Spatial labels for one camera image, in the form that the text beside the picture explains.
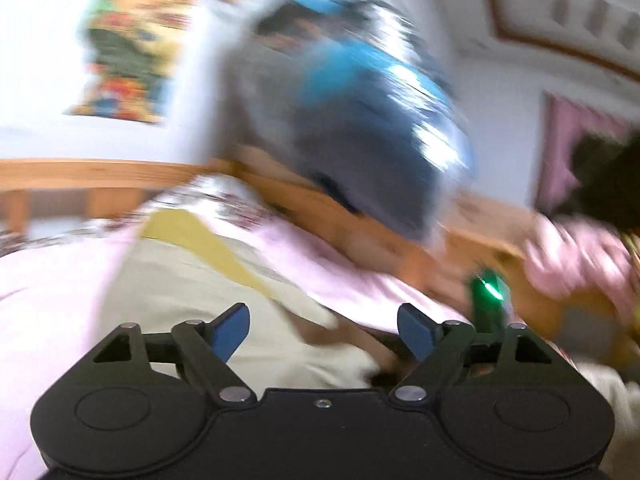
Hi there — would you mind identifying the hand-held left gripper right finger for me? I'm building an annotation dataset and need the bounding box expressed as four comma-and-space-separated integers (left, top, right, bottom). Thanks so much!
389, 303, 553, 406

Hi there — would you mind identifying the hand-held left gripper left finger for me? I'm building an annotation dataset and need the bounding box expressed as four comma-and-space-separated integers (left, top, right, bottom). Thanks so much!
91, 302, 257, 406

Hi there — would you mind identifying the olive brown beige hooded jacket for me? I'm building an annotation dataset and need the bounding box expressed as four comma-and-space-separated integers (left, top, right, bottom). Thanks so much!
97, 209, 426, 392

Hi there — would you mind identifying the person's right forearm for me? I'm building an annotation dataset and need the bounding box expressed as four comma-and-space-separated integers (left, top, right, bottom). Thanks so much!
522, 214, 640, 323

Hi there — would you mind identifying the pink bed sheet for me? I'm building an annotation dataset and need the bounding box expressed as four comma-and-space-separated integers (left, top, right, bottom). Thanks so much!
0, 212, 481, 480

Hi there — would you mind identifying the blue grey bag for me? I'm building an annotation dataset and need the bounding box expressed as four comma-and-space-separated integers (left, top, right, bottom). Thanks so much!
215, 0, 478, 251

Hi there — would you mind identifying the wooden framed window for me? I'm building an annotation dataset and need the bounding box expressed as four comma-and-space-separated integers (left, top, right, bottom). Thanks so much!
477, 0, 640, 83

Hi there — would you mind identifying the wooden bed frame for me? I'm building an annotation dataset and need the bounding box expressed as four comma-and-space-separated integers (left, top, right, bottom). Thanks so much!
0, 145, 568, 343

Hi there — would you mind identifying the large colourful cartoon wall poster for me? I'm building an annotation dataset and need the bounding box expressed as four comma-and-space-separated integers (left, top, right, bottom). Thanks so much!
62, 0, 195, 127

